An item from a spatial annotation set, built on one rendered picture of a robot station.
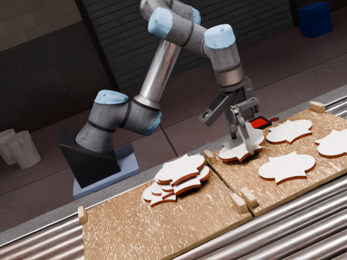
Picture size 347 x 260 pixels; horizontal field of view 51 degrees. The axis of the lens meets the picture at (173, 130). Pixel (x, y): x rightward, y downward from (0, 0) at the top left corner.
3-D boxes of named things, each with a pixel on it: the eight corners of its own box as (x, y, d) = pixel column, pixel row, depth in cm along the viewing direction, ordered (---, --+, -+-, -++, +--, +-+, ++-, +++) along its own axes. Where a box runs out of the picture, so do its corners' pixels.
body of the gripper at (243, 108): (263, 117, 103) (253, 78, 98) (236, 129, 102) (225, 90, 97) (250, 110, 110) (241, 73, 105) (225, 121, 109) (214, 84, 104)
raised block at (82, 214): (81, 214, 111) (77, 207, 110) (87, 212, 111) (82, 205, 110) (81, 225, 105) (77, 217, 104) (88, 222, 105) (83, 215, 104)
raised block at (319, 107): (310, 109, 121) (309, 101, 120) (315, 107, 121) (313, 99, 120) (321, 114, 116) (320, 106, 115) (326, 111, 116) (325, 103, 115)
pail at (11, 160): (31, 153, 472) (17, 129, 457) (11, 166, 453) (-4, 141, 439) (20, 152, 492) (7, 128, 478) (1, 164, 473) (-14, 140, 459)
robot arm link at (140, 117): (115, 122, 153) (165, -5, 142) (147, 133, 158) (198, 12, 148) (119, 131, 142) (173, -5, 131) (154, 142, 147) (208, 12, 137)
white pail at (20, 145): (17, 173, 426) (1, 146, 412) (20, 163, 454) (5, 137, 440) (42, 162, 431) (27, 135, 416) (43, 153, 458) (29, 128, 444)
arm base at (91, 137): (78, 133, 153) (86, 112, 151) (112, 146, 156) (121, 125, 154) (72, 144, 138) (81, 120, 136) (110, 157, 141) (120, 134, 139)
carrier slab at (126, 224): (82, 216, 112) (80, 212, 112) (202, 161, 118) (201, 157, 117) (89, 300, 80) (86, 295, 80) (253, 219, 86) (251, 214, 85)
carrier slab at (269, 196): (204, 160, 118) (203, 156, 117) (313, 110, 123) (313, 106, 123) (256, 217, 86) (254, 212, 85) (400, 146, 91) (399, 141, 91)
